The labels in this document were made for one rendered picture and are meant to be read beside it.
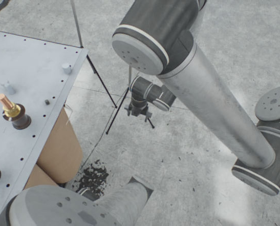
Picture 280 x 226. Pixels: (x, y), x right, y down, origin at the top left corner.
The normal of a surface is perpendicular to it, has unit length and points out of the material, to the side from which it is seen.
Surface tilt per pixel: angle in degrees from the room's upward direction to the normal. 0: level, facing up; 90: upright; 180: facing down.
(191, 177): 0
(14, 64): 0
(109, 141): 0
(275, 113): 60
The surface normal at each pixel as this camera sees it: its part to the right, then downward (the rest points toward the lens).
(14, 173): 0.04, -0.51
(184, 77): 0.14, 0.68
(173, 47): 0.37, 0.46
